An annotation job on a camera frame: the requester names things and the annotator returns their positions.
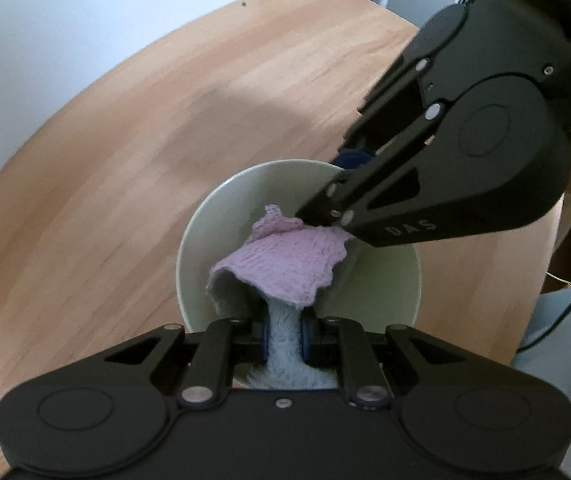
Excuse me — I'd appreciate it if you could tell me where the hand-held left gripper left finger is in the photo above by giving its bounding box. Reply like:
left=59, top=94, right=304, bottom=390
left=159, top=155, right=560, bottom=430
left=103, top=317, right=270, bottom=407

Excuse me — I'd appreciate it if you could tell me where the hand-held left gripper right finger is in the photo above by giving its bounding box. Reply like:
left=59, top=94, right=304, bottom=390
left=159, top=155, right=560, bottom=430
left=301, top=316, right=466, bottom=409

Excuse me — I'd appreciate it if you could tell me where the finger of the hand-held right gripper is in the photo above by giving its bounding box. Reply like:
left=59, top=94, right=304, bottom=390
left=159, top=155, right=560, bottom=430
left=338, top=4, right=467, bottom=171
left=295, top=102, right=466, bottom=249

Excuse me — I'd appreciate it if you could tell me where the blue and pink cloth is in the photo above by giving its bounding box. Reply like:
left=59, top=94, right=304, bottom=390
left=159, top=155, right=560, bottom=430
left=208, top=204, right=352, bottom=391

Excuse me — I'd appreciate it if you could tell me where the pale green bowl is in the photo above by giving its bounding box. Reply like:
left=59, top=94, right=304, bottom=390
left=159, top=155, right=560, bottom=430
left=176, top=158, right=424, bottom=335

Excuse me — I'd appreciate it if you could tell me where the light blue fabric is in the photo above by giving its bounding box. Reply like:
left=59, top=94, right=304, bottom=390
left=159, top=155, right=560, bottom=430
left=509, top=287, right=571, bottom=461

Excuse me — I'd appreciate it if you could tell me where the black cable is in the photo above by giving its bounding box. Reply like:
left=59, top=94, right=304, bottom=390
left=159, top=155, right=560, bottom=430
left=515, top=260, right=571, bottom=357

